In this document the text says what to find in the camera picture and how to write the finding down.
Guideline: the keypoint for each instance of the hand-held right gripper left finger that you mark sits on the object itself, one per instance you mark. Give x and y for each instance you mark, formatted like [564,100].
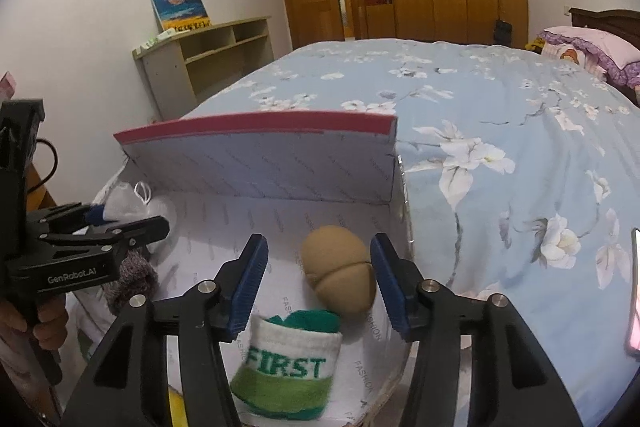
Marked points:
[247,282]

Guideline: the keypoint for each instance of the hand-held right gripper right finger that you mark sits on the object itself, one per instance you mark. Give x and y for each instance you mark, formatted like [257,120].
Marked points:
[387,282]

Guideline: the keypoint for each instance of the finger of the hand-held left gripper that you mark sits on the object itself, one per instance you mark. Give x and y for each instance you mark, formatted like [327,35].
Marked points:
[140,229]
[96,214]

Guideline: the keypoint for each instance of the tan sock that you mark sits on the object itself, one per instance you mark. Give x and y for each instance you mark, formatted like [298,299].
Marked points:
[340,267]

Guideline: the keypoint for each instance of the grey knitted cloth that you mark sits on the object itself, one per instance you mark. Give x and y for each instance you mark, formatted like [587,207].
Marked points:
[132,282]

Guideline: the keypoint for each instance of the green white sock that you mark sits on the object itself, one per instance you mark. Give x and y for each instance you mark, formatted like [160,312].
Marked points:
[285,387]

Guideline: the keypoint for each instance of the pink cardboard box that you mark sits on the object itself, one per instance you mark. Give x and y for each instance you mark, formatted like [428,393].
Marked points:
[250,167]

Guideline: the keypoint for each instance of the person's left hand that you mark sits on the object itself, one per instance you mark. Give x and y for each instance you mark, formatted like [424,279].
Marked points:
[50,317]

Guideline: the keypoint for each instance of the pink edged box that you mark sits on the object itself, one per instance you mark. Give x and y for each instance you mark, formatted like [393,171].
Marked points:
[6,86]

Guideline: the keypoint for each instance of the beige shelf unit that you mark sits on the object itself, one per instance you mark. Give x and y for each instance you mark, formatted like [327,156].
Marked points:
[165,72]

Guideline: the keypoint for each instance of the white green packet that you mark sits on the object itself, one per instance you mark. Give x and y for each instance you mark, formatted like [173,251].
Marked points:
[160,39]

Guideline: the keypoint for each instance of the blue yellow painting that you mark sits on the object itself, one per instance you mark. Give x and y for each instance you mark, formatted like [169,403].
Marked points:
[180,9]

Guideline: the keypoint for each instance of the smartphone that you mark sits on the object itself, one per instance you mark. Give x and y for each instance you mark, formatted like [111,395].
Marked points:
[635,297]

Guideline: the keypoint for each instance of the black hanging bag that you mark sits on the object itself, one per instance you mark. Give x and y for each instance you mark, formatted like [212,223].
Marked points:
[502,31]

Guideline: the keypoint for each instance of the yellow plush toy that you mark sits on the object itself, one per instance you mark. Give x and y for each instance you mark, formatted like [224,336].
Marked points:
[534,45]

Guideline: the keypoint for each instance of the pink cartoon pillow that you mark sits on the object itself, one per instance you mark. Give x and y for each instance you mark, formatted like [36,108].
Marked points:
[567,54]

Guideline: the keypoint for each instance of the purple frilled pillow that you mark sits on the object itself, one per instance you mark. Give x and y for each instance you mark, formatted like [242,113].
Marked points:
[590,44]

